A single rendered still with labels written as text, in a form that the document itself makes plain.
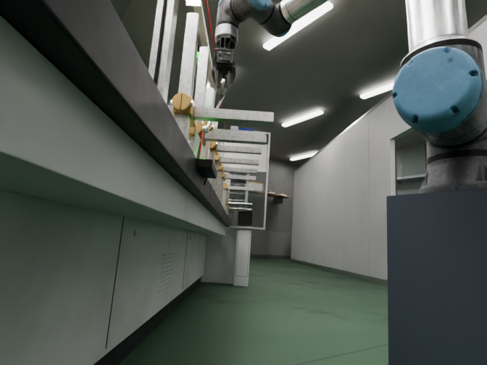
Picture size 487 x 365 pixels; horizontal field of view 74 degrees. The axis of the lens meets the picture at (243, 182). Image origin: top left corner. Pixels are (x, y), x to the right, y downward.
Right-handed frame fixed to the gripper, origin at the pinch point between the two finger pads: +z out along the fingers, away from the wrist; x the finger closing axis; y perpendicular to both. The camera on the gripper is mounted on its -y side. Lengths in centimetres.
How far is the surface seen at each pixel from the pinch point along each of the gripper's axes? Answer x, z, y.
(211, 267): -21, 83, -265
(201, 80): -7.7, -2.3, 4.0
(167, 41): -7, 16, 55
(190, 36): -7.9, -2.8, 29.0
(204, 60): -7.1, -10.5, 4.1
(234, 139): 6.0, 17.7, -0.3
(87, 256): -28, 61, 29
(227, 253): -4, 66, -265
